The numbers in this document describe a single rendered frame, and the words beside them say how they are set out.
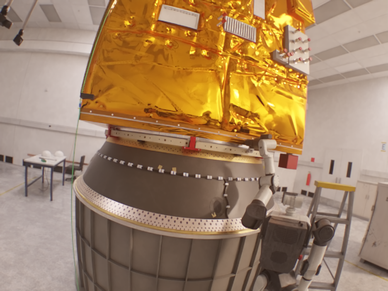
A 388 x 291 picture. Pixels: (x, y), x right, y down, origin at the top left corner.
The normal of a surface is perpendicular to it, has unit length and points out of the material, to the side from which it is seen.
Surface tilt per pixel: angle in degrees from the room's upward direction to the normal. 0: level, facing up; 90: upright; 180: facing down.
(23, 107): 90
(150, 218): 43
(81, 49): 90
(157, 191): 62
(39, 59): 90
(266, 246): 104
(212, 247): 90
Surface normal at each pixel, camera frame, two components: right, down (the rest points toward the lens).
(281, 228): -0.49, -0.08
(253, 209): 0.02, -0.75
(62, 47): 0.32, 0.04
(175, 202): 0.11, -0.46
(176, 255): 0.09, 0.01
